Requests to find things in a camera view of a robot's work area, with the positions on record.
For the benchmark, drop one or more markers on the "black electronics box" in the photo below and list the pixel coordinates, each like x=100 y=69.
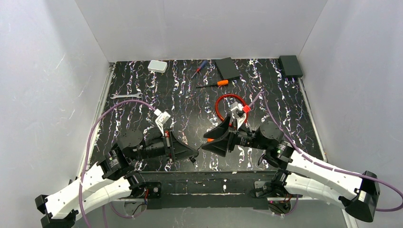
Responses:
x=290 y=66

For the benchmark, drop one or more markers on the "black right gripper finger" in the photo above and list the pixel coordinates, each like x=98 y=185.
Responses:
x=218 y=147
x=220 y=132

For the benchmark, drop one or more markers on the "black flat plate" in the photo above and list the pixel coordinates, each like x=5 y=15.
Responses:
x=227 y=68

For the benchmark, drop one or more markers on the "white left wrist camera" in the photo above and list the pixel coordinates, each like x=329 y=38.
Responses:
x=162 y=118

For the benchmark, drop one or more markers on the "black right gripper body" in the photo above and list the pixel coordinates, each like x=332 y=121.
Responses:
x=232 y=138

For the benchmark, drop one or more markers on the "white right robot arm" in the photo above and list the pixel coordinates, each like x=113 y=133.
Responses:
x=299 y=173

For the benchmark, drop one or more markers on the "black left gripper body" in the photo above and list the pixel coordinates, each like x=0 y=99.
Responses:
x=170 y=146

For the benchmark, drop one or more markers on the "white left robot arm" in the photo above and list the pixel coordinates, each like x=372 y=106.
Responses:
x=111 y=178

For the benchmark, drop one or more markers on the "orange handled screwdriver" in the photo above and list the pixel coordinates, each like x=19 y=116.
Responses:
x=219 y=83

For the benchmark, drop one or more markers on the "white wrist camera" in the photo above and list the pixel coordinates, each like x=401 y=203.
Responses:
x=239 y=113
x=162 y=118

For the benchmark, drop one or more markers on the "white plastic box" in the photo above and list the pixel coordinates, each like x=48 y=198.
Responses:
x=157 y=66

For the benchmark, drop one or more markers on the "blue red screwdriver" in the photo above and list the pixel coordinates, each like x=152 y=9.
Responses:
x=199 y=68

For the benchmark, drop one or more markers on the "silver open-end wrench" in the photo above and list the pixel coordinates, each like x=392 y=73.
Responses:
x=136 y=95

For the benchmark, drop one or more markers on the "silver key pair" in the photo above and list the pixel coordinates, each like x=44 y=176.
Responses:
x=185 y=138

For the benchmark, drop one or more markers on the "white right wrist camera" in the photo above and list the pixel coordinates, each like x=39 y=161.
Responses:
x=239 y=113

